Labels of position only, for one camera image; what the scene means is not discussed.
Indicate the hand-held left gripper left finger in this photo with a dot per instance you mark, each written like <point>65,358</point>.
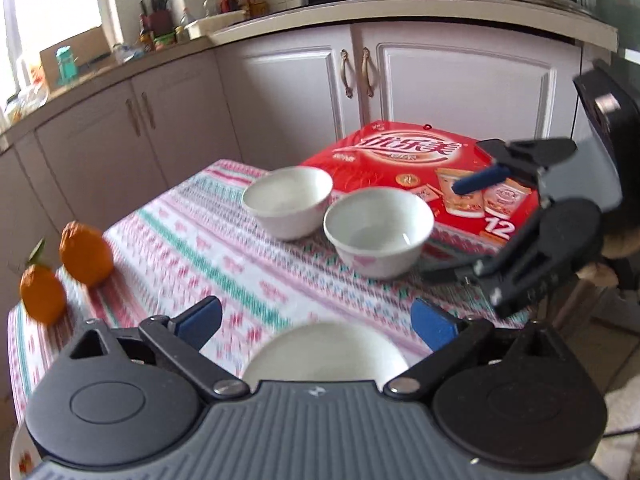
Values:
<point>200,319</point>

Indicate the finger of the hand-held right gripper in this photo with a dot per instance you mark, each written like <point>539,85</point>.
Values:
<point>480,182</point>
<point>502,296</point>

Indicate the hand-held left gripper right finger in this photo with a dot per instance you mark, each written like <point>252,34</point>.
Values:
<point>432,324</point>

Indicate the white oval fruit-print plate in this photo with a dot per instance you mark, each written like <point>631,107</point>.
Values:
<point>325,355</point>

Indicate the white ceramic bowl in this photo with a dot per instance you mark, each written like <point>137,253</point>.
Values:
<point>287,195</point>
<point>375,225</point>

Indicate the white round fruit-print plate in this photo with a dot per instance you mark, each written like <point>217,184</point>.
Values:
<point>22,455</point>

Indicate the red gift carton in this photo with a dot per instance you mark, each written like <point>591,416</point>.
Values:
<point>400,155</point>

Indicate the wooden chair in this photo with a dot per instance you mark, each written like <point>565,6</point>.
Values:
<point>600,275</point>

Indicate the white kitchen base cabinet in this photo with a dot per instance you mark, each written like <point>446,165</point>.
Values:
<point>440,85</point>

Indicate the large bumpy orange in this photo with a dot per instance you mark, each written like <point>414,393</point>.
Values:
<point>85,255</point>

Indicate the small orange with leaves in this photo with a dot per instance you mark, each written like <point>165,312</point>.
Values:
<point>42,292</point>

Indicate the beige kitchen countertop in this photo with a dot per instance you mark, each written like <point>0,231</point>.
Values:
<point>400,15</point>

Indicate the clear plastic bag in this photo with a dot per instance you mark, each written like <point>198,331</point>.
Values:
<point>27,100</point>

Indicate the teal plastic container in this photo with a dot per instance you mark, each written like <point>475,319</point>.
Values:
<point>66,65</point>

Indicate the large cardboard box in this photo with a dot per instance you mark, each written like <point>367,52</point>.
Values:
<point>90,47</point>

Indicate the white rectangular basin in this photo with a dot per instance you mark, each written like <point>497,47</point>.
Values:
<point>215,25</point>

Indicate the dark knife block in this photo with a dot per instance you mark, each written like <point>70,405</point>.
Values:
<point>159,17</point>

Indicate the clear glass bottle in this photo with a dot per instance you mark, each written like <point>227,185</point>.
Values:
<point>207,6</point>

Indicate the kitchen window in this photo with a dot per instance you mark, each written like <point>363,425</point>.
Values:
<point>50,0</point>

